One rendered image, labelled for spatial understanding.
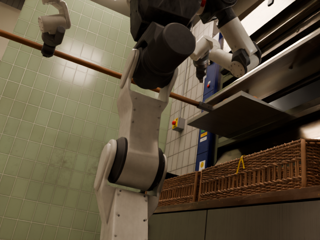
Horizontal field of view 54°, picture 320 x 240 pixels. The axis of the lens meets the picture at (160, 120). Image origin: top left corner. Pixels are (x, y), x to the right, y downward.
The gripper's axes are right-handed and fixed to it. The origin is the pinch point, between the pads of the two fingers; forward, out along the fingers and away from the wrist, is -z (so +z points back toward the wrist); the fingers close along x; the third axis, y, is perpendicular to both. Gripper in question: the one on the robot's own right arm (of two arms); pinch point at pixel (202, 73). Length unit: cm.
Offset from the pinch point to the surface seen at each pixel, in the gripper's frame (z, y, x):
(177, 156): -114, 23, -15
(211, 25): -86, 3, 105
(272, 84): -17.9, -39.9, 5.1
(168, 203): -6, 10, -71
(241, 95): 2.3, -21.2, -13.7
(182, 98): -7.8, 10.1, -12.5
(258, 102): -4.8, -30.6, -13.9
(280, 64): 0.2, -41.0, 7.0
